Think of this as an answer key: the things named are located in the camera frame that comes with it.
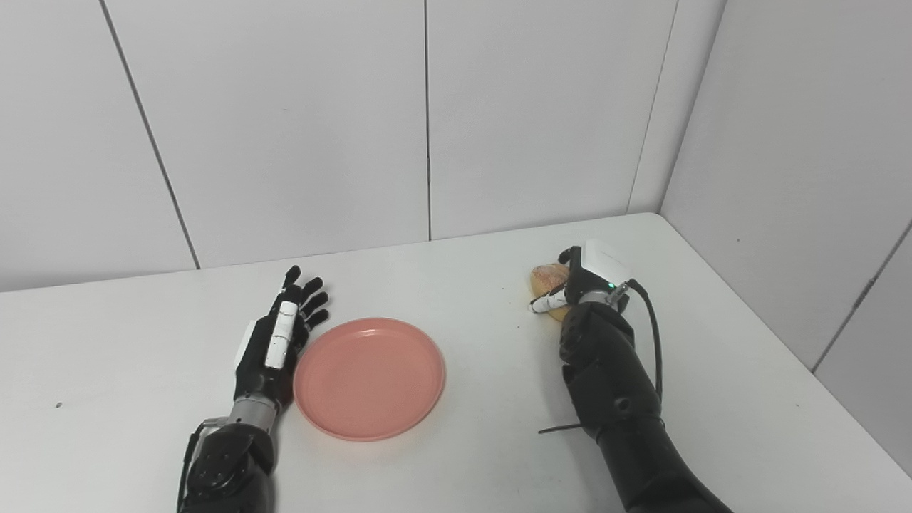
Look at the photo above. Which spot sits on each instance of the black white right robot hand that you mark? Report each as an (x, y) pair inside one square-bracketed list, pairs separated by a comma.
[(598, 267)]

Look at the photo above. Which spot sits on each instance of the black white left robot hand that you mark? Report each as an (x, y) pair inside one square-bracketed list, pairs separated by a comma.
[(256, 374)]

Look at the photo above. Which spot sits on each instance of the golden bread roll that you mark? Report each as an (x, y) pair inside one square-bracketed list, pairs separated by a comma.
[(547, 276)]

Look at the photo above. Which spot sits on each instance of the pink round plate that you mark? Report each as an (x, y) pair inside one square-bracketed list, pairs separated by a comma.
[(369, 379)]

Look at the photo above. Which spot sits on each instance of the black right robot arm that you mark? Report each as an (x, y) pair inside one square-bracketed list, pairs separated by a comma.
[(620, 399)]

